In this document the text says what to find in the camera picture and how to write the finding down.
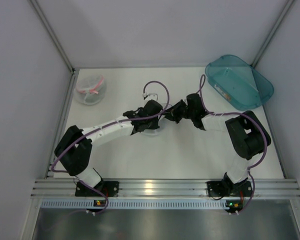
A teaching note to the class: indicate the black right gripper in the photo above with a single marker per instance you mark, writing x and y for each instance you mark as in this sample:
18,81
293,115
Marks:
178,111

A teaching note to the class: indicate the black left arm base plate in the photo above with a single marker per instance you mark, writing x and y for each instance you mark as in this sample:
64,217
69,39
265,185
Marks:
108,188

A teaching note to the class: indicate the aluminium front rail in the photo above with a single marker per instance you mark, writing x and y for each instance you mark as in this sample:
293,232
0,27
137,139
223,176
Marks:
272,189

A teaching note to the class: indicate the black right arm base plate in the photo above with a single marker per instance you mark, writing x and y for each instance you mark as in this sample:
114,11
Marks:
219,189

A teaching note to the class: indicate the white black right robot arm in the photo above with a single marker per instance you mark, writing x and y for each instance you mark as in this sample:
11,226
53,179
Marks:
246,133

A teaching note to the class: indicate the aluminium corner post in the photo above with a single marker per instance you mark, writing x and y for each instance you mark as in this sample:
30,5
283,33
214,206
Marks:
51,33
283,13

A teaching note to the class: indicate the right aluminium corner post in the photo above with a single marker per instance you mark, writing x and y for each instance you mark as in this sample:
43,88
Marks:
283,13

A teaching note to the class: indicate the white slotted cable duct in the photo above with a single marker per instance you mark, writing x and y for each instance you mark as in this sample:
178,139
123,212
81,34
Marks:
136,204

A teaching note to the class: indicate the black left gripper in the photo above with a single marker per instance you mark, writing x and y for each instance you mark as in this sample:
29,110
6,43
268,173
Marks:
144,124

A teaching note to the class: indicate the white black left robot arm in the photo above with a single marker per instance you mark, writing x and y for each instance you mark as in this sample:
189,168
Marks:
75,147

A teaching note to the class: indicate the left aluminium corner post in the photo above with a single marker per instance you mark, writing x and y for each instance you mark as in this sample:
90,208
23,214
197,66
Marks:
51,33

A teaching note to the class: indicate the blue-trimmed white mesh laundry bag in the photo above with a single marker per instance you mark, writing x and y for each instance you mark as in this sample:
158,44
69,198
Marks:
155,130

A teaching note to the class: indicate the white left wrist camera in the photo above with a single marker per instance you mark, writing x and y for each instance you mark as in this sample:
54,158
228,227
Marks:
150,96

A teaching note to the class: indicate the teal plastic tray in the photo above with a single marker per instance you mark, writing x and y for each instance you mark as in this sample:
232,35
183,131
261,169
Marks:
238,82

